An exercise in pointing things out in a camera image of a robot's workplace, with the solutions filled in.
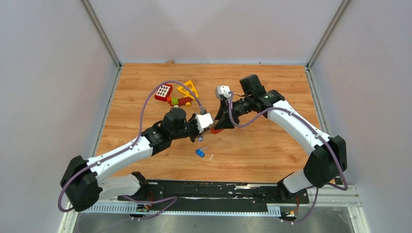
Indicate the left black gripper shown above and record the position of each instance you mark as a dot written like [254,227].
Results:
[193,119]

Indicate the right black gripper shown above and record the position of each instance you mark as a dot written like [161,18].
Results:
[223,116]

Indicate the metal keyring holder red handle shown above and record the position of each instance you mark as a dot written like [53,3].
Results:
[206,132]

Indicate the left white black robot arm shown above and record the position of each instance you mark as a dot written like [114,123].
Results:
[85,181]

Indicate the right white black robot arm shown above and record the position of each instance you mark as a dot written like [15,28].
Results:
[327,156]

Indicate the red toy brick car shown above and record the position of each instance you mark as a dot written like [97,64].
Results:
[185,101]

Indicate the green toy brick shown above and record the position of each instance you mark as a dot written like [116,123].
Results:
[174,101]

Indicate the red window toy brick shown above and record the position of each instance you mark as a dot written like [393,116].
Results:
[163,92]

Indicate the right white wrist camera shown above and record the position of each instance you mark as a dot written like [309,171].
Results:
[222,92]

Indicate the yellow triangular toy frame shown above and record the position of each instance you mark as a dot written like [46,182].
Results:
[188,89]

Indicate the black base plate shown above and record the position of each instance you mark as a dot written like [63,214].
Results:
[214,196]

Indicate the white slotted cable duct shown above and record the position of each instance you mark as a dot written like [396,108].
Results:
[270,210]

